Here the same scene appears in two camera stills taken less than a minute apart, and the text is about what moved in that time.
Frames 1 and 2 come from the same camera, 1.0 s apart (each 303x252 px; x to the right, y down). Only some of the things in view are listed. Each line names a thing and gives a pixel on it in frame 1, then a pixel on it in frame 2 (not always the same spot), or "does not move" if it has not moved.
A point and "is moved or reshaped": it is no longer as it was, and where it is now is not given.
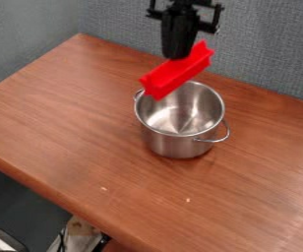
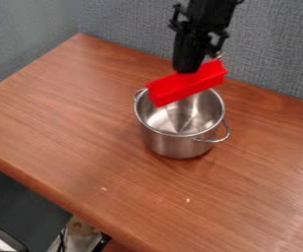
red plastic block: (177, 72) is moved or reshaped
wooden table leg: (79, 237) does not move
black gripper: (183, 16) → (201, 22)
